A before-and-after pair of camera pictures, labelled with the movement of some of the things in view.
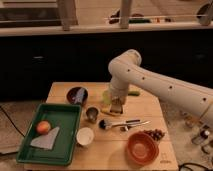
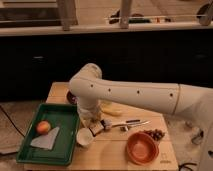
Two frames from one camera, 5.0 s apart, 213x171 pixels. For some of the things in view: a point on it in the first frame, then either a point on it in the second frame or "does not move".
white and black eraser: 116,109 → 97,127
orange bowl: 142,148 does not move
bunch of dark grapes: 155,134 does not move
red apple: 43,127 does not move
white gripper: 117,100 → 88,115
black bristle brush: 104,124 does not move
